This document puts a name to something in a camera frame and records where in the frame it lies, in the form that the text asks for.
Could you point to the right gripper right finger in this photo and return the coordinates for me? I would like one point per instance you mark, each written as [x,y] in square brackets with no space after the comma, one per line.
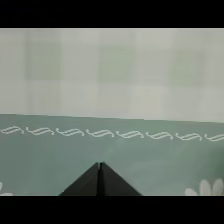
[113,184]

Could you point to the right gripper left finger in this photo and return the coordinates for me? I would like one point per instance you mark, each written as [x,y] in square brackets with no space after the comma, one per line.
[88,184]

